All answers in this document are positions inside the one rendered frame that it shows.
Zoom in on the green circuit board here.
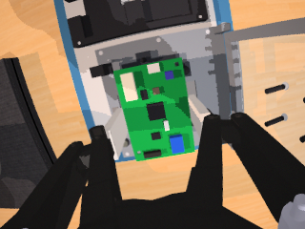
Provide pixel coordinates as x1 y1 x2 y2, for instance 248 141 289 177
113 57 195 161

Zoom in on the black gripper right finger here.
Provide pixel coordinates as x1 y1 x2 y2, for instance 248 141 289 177
173 94 305 229

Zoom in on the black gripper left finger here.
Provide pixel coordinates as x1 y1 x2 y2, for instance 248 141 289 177
0 108 128 229

